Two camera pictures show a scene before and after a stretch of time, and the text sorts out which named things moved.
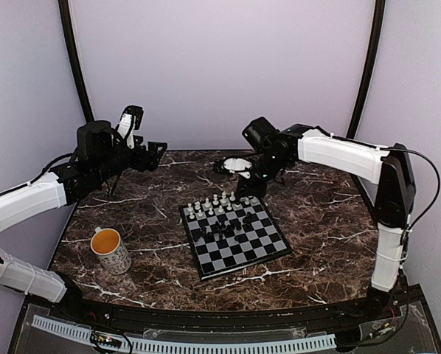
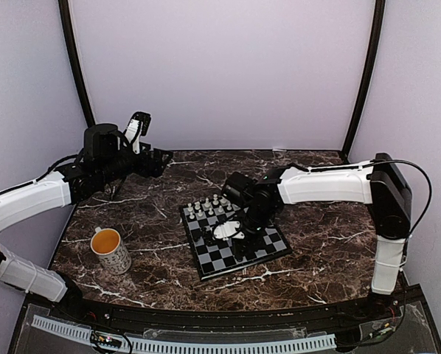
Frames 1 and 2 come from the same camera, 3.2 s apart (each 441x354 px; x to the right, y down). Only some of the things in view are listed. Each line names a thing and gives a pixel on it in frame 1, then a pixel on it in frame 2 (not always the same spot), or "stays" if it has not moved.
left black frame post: [68, 28] stays
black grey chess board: [227, 236] stays
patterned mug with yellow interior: [107, 245] stays
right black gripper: [249, 189] -> [247, 246]
